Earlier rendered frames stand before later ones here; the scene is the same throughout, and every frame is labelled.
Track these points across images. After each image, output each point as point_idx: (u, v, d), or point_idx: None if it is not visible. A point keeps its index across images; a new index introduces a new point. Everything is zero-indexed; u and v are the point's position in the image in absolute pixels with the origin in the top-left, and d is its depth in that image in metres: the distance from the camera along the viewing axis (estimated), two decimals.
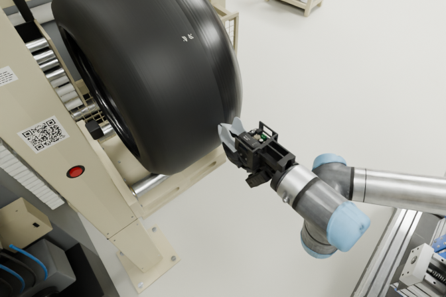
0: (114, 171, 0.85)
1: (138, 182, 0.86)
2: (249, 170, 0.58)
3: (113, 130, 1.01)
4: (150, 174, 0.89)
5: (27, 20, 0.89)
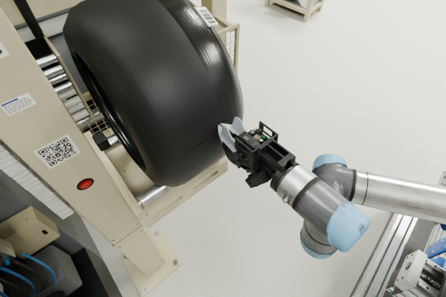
0: (121, 181, 0.89)
1: (143, 191, 0.91)
2: (249, 170, 0.58)
3: (119, 141, 1.05)
4: (154, 183, 0.93)
5: (37, 37, 0.92)
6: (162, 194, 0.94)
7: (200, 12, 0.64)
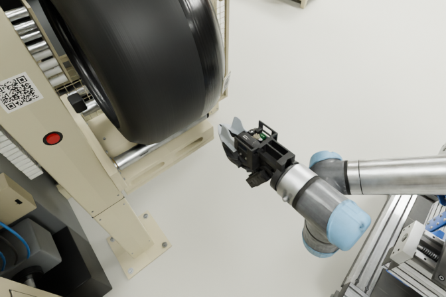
0: (95, 143, 0.83)
1: (127, 164, 0.84)
2: (249, 170, 0.58)
3: None
4: (139, 155, 0.85)
5: None
6: None
7: (223, 84, 0.72)
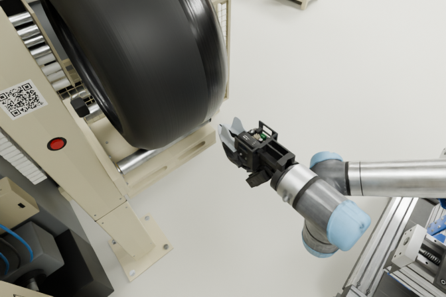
0: (99, 148, 0.84)
1: None
2: (249, 170, 0.58)
3: (98, 105, 0.98)
4: None
5: None
6: (142, 158, 0.86)
7: None
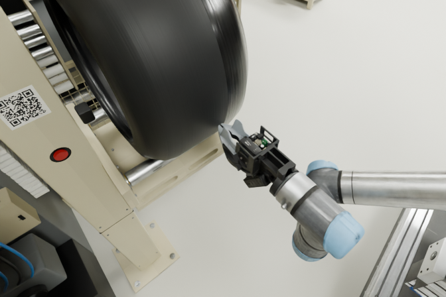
0: (105, 157, 0.77)
1: (139, 180, 0.78)
2: (248, 174, 0.59)
3: None
4: (152, 170, 0.80)
5: None
6: (145, 161, 0.82)
7: None
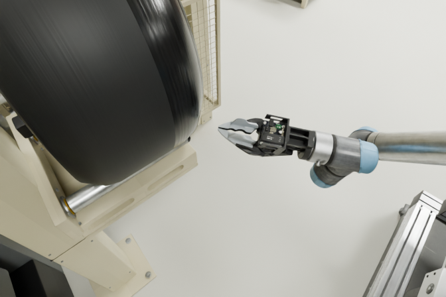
0: (43, 179, 0.66)
1: (85, 206, 0.69)
2: (273, 154, 0.65)
3: None
4: (102, 196, 0.70)
5: None
6: None
7: (197, 126, 0.62)
